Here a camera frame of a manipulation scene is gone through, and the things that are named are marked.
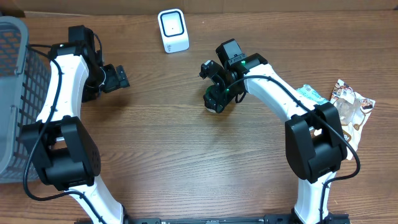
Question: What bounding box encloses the green capped bottle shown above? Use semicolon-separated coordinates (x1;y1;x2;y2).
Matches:
203;85;218;113

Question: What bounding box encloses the teal snack packet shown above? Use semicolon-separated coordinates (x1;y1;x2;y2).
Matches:
296;84;328;105

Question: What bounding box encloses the beige paper pouch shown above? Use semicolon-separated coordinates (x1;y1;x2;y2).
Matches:
329;80;376;151

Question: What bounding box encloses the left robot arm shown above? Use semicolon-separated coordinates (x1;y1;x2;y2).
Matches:
20;26;130;223

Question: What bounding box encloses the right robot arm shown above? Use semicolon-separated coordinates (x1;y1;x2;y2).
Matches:
199;39;349;223

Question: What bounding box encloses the white barcode scanner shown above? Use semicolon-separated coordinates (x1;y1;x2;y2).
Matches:
157;9;190;54

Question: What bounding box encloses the grey plastic mesh basket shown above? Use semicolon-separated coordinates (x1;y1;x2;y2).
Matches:
1;16;50;184

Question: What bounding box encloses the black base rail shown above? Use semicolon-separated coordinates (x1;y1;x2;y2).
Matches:
74;213;351;224

